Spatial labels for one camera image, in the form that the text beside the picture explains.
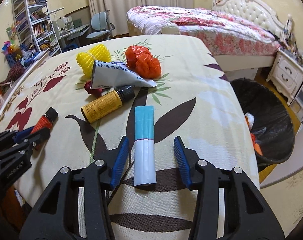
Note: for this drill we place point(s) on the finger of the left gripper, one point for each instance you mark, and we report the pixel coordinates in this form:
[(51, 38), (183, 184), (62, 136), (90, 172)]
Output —
[(29, 141), (9, 138)]

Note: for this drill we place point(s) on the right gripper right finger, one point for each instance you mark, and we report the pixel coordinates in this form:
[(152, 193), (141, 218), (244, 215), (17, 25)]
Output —
[(247, 213)]

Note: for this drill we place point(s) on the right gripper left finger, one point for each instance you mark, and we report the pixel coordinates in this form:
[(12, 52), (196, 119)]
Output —
[(54, 216)]

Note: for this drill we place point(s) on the red bottle black cap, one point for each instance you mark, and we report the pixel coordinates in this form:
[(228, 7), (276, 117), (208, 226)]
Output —
[(43, 127)]

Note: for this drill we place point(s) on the white teal tube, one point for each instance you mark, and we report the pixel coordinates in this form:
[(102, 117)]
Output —
[(144, 162)]

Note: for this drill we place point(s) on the orange foam net bundle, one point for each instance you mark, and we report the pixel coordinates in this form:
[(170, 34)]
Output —
[(256, 145)]

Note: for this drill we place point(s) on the white tissue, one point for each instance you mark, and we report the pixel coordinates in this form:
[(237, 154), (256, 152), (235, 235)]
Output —
[(249, 120)]

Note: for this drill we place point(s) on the black trash bag bin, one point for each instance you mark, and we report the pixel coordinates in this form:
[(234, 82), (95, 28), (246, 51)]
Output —
[(272, 127)]

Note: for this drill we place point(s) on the floral bed sheet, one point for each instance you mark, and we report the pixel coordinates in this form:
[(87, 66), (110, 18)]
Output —
[(192, 100)]

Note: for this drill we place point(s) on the gold bottle black cap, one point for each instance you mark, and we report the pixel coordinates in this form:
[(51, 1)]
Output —
[(107, 103)]

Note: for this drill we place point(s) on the dark red ribbon bow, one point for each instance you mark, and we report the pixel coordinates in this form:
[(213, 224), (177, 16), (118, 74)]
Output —
[(95, 92)]

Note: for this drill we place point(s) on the white blue paper packet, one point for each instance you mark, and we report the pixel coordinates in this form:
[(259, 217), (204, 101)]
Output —
[(116, 74)]

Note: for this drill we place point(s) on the white bookshelf with books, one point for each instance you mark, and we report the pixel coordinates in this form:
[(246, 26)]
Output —
[(35, 29)]

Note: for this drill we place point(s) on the white study desk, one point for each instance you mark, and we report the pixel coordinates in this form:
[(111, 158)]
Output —
[(72, 34)]

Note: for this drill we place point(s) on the yellow foam net bundle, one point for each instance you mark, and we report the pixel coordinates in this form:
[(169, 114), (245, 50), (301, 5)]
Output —
[(86, 59)]

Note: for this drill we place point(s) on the grey-blue desk chair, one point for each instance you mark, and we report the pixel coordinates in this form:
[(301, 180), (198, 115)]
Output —
[(102, 27)]

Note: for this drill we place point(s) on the orange-red plastic bag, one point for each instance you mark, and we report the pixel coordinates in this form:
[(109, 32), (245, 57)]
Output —
[(141, 61)]

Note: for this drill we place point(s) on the white nightstand with drawers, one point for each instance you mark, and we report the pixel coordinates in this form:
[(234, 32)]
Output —
[(286, 75)]

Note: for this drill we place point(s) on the pink floral quilt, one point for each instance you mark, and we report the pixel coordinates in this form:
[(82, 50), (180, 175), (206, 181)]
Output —
[(222, 33)]

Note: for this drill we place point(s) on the white tufted headboard bed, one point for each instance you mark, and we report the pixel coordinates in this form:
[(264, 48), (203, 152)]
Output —
[(255, 11)]

